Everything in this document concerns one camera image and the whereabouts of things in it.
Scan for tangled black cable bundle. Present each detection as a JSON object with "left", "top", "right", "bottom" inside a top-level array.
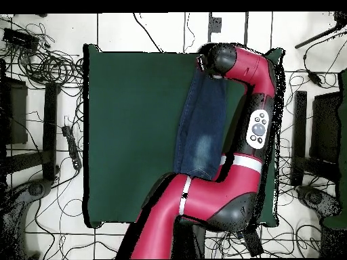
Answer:
[{"left": 0, "top": 16, "right": 85, "bottom": 90}]

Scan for black power strip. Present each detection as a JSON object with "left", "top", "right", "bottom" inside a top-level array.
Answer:
[{"left": 61, "top": 125, "right": 83, "bottom": 171}]

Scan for black electronics box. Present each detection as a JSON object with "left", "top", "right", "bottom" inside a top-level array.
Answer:
[{"left": 2, "top": 28, "right": 40, "bottom": 51}]

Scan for grey curved floor base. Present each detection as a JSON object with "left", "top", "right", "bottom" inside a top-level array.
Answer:
[
  {"left": 0, "top": 178, "right": 54, "bottom": 259},
  {"left": 296, "top": 185, "right": 341, "bottom": 217}
]

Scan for black rod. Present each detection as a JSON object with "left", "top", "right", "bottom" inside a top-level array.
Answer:
[{"left": 294, "top": 12, "right": 347, "bottom": 49}]

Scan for black power adapter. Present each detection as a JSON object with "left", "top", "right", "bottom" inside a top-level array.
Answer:
[{"left": 306, "top": 69, "right": 323, "bottom": 87}]

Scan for blue denim jeans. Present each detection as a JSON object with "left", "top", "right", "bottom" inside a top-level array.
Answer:
[{"left": 172, "top": 67, "right": 228, "bottom": 181}]

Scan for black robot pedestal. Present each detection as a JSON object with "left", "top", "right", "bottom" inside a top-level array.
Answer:
[{"left": 171, "top": 219, "right": 208, "bottom": 259}]

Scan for black stand bar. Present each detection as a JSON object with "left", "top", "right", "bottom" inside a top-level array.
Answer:
[
  {"left": 293, "top": 90, "right": 308, "bottom": 186},
  {"left": 42, "top": 82, "right": 59, "bottom": 181}
]

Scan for dark green table cloth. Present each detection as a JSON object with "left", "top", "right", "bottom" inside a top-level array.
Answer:
[{"left": 82, "top": 43, "right": 285, "bottom": 229}]

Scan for dark grey square marker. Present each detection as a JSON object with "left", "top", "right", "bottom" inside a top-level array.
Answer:
[{"left": 208, "top": 16, "right": 222, "bottom": 33}]

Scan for black flat panel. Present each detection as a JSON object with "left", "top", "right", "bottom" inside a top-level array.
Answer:
[
  {"left": 0, "top": 77, "right": 28, "bottom": 145},
  {"left": 309, "top": 91, "right": 342, "bottom": 163}
]

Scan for long black floor cable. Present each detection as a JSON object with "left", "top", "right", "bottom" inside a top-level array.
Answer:
[{"left": 132, "top": 12, "right": 164, "bottom": 53}]

